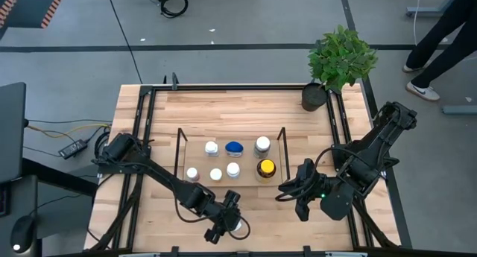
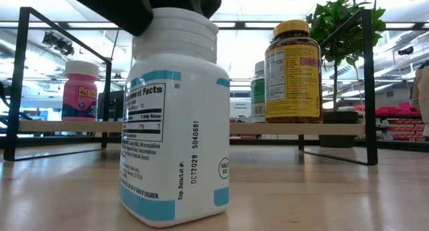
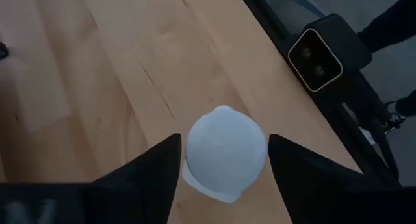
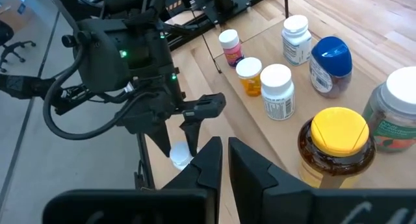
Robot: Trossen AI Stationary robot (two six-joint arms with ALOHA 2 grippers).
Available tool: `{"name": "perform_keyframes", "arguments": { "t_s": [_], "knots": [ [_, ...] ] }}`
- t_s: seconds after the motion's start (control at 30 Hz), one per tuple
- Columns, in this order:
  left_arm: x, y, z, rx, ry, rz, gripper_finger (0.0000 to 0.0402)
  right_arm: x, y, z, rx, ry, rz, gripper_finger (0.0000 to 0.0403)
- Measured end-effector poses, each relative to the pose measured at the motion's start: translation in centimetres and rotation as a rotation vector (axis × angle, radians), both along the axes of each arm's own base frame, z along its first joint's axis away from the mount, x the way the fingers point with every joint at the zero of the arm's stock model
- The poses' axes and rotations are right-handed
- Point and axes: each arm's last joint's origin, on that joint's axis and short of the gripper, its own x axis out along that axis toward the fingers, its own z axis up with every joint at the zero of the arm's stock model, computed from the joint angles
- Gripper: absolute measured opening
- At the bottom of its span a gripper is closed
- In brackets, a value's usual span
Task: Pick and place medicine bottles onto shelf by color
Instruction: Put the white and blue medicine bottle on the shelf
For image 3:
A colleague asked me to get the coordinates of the small white bottle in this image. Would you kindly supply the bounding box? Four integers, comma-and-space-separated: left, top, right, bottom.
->
181, 105, 268, 204

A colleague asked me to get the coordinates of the person's shoe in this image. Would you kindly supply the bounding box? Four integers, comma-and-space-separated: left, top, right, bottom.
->
395, 90, 416, 118

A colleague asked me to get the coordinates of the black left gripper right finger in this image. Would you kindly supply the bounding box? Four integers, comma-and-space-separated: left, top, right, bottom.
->
268, 134, 416, 224

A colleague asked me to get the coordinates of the black table-level camera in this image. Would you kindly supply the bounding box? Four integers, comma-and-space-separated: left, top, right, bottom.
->
287, 13, 373, 93

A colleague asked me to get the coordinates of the person's leg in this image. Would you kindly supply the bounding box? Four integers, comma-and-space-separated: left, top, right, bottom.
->
357, 0, 416, 53

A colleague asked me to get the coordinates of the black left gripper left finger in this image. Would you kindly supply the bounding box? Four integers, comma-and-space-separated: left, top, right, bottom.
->
87, 133, 182, 224

